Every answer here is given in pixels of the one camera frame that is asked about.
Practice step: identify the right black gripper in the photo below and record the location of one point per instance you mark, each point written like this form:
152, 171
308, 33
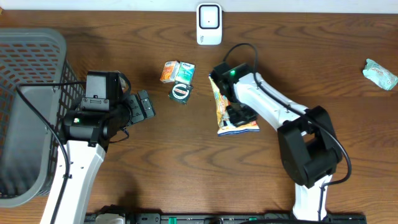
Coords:
236, 119

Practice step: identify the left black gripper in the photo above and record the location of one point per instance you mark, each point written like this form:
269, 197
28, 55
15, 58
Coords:
137, 102

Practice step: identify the yellow snack bag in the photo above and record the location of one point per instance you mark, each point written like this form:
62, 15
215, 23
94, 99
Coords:
223, 119

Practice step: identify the round tape roll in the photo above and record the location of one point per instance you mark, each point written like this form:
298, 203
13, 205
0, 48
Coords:
180, 92

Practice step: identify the orange small carton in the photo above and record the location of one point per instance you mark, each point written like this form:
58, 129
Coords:
170, 71

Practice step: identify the teal small carton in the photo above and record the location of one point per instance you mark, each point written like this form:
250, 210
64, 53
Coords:
185, 73

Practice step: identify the mint green pack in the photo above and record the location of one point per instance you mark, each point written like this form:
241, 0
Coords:
382, 77

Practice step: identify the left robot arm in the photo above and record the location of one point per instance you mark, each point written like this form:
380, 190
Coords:
107, 107

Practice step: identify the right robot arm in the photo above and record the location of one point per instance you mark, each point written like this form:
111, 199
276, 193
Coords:
308, 150

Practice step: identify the white barcode scanner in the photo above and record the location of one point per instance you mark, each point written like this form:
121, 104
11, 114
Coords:
209, 24

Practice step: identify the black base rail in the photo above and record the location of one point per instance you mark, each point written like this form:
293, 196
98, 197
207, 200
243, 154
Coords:
155, 218

